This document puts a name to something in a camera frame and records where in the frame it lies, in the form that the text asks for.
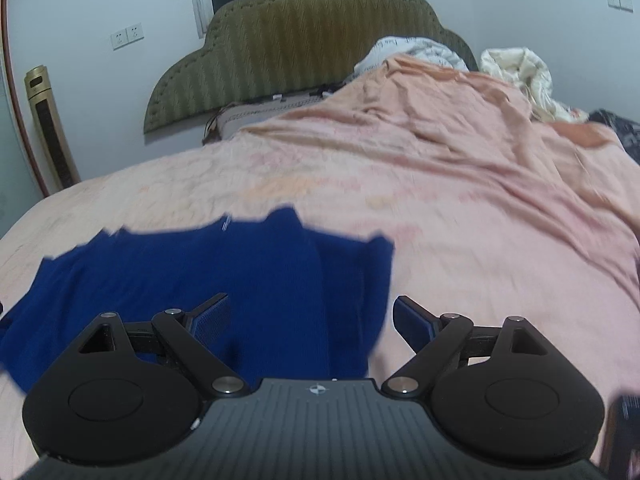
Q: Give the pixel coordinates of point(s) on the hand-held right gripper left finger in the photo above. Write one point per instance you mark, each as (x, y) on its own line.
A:
(210, 322)

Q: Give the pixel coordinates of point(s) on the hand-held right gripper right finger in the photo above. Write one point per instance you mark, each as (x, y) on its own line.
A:
(415, 322)

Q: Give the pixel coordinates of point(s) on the blue beaded sweater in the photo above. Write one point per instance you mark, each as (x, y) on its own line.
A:
(200, 270)

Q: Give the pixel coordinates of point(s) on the pink floral bed blanket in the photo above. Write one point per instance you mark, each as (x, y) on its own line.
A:
(450, 185)

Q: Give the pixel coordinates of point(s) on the brown grey pillow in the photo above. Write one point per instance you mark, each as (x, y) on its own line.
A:
(250, 115)

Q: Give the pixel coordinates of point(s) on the dark blurred object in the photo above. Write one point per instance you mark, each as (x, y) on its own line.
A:
(625, 435)

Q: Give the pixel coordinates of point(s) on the gold tower fan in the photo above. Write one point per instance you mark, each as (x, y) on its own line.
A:
(50, 125)

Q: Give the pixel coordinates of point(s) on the frosted glass sliding door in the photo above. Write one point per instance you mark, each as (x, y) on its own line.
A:
(10, 160)

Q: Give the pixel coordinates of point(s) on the white printed quilt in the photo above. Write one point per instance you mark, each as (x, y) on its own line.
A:
(425, 50)

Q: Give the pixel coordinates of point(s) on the cream crumpled quilt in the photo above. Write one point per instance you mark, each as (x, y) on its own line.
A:
(525, 70)

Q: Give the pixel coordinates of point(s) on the dark patterned cloth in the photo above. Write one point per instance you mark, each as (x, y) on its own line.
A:
(620, 130)

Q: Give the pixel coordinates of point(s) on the green padded headboard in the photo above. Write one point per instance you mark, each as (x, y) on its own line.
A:
(300, 35)

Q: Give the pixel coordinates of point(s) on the white wall socket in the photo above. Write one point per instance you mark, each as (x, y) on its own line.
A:
(136, 33)
(119, 39)

